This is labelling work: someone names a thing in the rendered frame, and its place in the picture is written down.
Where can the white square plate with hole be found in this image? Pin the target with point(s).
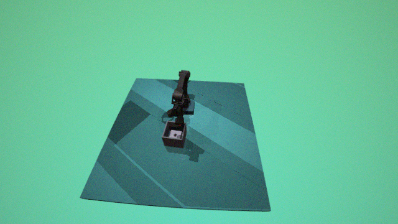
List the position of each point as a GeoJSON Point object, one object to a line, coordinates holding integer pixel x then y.
{"type": "Point", "coordinates": [175, 134]}

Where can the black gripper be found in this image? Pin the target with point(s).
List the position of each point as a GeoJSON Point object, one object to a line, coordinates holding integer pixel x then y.
{"type": "Point", "coordinates": [179, 120]}

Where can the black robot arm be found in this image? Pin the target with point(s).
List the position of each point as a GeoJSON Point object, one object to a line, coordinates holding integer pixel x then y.
{"type": "Point", "coordinates": [180, 96]}

